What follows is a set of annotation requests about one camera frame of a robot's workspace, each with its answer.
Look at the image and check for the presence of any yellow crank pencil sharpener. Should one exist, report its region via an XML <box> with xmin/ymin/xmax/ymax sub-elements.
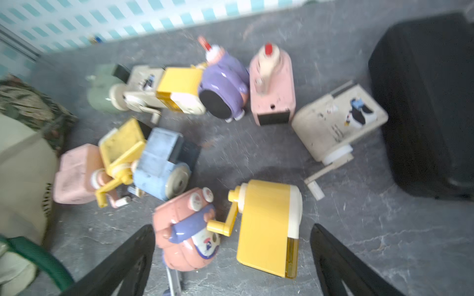
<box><xmin>95</xmin><ymin>117</ymin><xmax>151</xmax><ymax>208</ymax></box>

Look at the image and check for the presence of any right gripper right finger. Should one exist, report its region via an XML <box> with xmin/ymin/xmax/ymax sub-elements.
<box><xmin>310</xmin><ymin>223</ymin><xmax>402</xmax><ymax>296</ymax></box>

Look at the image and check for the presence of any green pencil sharpener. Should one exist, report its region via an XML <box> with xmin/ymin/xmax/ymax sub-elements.
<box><xmin>86</xmin><ymin>64</ymin><xmax>130</xmax><ymax>113</ymax></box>

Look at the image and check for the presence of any pink boxy pencil sharpener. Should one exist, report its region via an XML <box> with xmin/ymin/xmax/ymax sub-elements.
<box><xmin>53</xmin><ymin>144</ymin><xmax>112</xmax><ymax>205</ymax></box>

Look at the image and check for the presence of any cream canvas tote bag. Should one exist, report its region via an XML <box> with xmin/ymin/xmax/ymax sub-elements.
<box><xmin>1</xmin><ymin>75</ymin><xmax>77</xmax><ymax>296</ymax></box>

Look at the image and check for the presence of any yellow white pencil sharpener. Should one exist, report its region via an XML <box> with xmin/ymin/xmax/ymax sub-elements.
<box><xmin>207</xmin><ymin>180</ymin><xmax>303</xmax><ymax>279</ymax></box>

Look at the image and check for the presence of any cream crank pencil sharpener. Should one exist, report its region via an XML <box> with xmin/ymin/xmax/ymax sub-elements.
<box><xmin>291</xmin><ymin>81</ymin><xmax>388</xmax><ymax>201</ymax></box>

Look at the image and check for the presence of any purple pencil sharpener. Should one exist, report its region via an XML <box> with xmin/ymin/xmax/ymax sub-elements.
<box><xmin>198</xmin><ymin>37</ymin><xmax>250</xmax><ymax>123</ymax></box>

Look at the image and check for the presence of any beige pencil sharpener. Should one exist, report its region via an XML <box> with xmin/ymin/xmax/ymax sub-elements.
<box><xmin>109</xmin><ymin>65</ymin><xmax>166</xmax><ymax>125</ymax></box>

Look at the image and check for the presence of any black plastic tool case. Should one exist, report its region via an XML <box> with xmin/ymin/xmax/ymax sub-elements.
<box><xmin>368</xmin><ymin>12</ymin><xmax>474</xmax><ymax>201</ymax></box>

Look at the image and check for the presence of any blue grey pencil sharpener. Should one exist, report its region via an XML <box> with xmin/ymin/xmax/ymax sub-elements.
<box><xmin>133</xmin><ymin>127</ymin><xmax>201</xmax><ymax>201</ymax></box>

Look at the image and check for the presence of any peach round pencil sharpener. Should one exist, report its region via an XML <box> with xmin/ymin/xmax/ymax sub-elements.
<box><xmin>151</xmin><ymin>186</ymin><xmax>222</xmax><ymax>296</ymax></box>

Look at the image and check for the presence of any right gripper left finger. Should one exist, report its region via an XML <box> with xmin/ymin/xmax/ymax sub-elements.
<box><xmin>61</xmin><ymin>224</ymin><xmax>155</xmax><ymax>296</ymax></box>

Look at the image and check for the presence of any small brass object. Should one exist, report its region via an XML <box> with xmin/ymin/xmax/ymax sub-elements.
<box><xmin>90</xmin><ymin>37</ymin><xmax>102</xmax><ymax>44</ymax></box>

